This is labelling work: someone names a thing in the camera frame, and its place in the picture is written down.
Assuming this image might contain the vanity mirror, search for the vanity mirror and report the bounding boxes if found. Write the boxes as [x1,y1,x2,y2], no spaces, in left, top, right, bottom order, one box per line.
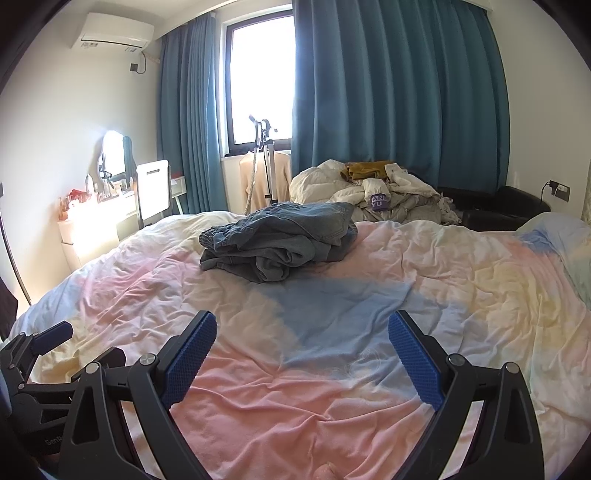
[97,130,136,182]

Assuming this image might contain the blue denim pants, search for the blue denim pants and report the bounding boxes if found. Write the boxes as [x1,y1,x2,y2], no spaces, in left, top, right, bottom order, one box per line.
[198,202,359,283]

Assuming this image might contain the mustard yellow cloth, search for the mustard yellow cloth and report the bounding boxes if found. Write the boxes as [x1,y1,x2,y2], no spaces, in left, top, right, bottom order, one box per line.
[341,161,398,182]

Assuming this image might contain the narrow blue curtain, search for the narrow blue curtain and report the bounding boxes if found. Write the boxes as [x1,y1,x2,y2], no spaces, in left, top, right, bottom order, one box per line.
[157,13,230,217]

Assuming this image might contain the white backed chair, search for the white backed chair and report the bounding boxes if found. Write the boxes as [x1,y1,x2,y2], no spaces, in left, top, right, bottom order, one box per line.
[135,159,172,229]

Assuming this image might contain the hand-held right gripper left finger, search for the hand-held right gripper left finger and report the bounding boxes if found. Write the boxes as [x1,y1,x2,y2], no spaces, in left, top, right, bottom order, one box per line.
[60,310,218,480]

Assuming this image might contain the garment steamer stand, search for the garment steamer stand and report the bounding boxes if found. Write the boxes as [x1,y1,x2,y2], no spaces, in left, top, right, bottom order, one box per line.
[247,114,280,213]

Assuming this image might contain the metal clothes rack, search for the metal clothes rack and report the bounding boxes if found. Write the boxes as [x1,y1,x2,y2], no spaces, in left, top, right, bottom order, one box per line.
[0,208,33,306]

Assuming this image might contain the black framed window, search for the black framed window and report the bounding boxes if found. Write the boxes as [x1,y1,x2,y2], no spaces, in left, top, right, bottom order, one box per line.
[226,4,296,158]

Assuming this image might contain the white air conditioner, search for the white air conditioner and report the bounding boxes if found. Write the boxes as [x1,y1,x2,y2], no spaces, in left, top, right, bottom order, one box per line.
[70,11,155,51]

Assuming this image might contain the beige hanging garment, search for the beige hanging garment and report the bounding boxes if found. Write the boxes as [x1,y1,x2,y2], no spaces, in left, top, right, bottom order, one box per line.
[239,150,293,214]

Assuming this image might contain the pastel patchwork duvet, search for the pastel patchwork duvet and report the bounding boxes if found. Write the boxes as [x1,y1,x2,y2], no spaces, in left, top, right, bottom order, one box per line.
[7,211,591,480]

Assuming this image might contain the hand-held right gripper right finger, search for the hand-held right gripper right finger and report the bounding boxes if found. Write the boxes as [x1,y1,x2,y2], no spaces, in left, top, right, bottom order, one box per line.
[388,309,546,480]

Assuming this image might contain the wide blue curtain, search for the wide blue curtain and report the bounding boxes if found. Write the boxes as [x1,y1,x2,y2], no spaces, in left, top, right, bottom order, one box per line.
[290,0,514,195]

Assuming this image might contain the pile of white bedding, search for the pile of white bedding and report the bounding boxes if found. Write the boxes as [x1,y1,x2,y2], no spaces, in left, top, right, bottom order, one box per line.
[290,159,462,227]

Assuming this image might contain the white dressing table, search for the white dressing table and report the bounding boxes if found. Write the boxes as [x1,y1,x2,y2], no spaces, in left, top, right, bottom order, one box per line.
[58,175,188,273]

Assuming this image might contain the row of cosmetic bottles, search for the row of cosmetic bottles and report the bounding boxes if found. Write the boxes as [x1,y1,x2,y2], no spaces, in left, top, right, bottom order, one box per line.
[85,173,139,204]

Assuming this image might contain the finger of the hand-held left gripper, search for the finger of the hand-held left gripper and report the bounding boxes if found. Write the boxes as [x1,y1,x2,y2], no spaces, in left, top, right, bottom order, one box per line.
[14,347,127,402]
[0,322,75,372]

